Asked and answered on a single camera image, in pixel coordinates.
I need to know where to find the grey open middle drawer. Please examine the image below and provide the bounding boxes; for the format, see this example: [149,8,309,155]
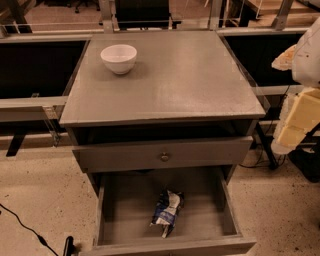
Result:
[80,167,256,256]

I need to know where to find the left metal rail frame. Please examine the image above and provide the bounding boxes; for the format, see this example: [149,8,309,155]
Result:
[0,32,91,157]

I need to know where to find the black cables under frame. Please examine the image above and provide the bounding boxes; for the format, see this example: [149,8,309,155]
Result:
[238,93,291,170]

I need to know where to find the white ceramic bowl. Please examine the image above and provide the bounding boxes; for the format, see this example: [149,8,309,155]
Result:
[100,44,137,75]

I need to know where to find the right metal rail frame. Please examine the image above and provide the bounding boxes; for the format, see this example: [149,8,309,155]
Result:
[216,25,320,171]

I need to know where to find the blue chip bag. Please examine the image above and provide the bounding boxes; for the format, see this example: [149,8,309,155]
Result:
[150,190,184,238]

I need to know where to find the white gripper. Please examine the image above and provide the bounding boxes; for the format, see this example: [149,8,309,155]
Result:
[270,44,320,156]

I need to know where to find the grey wooden drawer cabinet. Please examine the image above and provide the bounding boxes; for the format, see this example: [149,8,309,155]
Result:
[60,31,265,188]

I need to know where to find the metal rail frame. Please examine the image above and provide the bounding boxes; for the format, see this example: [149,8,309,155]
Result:
[216,25,320,171]
[0,32,91,157]

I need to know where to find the brass round drawer knob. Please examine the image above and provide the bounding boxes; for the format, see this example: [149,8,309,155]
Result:
[161,153,169,162]

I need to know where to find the grey top drawer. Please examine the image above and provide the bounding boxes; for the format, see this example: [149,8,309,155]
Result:
[73,136,253,173]

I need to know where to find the black floor cable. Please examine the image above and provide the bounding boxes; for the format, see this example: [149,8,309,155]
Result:
[0,203,60,256]

